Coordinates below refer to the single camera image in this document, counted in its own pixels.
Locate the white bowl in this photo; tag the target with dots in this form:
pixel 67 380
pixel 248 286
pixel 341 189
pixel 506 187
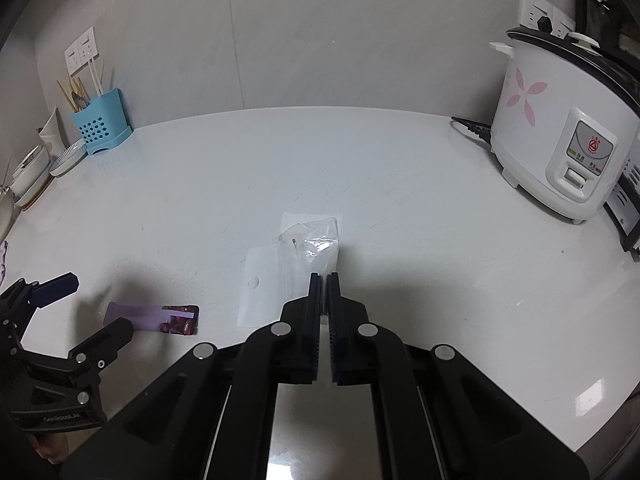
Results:
pixel 29 172

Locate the clear glass container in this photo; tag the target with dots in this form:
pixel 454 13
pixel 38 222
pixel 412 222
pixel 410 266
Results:
pixel 5 215

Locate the metal spoon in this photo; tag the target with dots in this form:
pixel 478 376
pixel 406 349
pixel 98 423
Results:
pixel 81 101

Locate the wooden board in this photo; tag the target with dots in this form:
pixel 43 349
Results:
pixel 35 195

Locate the purple sachet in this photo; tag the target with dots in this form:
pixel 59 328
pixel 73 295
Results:
pixel 140 317

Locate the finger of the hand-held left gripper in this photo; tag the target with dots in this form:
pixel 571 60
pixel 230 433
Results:
pixel 107 337
pixel 55 287

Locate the wooden chopstick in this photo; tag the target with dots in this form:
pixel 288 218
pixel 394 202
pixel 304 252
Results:
pixel 65 95
pixel 76 91

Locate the black metal rack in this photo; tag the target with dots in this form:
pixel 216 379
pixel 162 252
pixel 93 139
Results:
pixel 595 17

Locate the blue utensil holder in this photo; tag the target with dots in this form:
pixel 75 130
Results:
pixel 102 125

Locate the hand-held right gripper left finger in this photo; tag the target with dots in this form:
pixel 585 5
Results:
pixel 315 320

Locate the white flowered rice cooker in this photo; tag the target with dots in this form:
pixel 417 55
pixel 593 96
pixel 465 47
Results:
pixel 540 125

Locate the white wall socket with plug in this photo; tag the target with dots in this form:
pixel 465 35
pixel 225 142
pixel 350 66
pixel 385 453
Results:
pixel 532 5

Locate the person's left hand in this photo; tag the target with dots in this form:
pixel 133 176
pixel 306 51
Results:
pixel 50 449

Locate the large white wall socket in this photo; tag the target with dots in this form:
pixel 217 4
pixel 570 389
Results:
pixel 80 50

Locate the small white wall socket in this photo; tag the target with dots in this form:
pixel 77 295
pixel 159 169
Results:
pixel 565 22

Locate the purple cloth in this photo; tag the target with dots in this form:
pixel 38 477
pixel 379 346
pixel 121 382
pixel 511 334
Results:
pixel 3 260

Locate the clear plastic bag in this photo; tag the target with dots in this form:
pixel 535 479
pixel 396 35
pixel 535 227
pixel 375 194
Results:
pixel 270 290

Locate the white microwave oven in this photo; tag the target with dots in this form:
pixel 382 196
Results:
pixel 627 200

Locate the ribbed white plate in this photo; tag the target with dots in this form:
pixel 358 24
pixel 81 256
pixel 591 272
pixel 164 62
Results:
pixel 67 159

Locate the black power plug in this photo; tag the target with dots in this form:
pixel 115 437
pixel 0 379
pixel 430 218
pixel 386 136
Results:
pixel 545 24

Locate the white tapered cup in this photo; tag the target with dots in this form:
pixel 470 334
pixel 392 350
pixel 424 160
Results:
pixel 50 132

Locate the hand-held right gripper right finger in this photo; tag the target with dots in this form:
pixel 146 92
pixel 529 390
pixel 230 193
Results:
pixel 334 320

